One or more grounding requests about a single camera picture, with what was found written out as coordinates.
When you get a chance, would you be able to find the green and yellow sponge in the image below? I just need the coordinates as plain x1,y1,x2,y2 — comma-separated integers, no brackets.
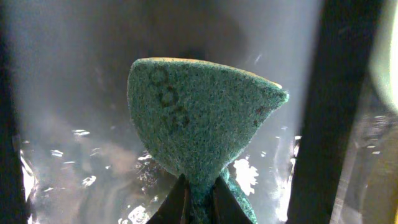
127,58,289,223

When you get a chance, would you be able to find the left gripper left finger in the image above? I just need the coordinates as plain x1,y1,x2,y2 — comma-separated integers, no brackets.
147,174,190,224

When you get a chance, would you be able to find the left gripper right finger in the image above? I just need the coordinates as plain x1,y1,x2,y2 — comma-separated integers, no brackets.
212,176,252,224

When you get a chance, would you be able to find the black rectangular tray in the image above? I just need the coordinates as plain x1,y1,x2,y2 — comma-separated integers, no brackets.
1,0,384,223

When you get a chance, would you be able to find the black round tray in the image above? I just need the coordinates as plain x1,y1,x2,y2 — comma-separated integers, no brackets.
330,78,397,224

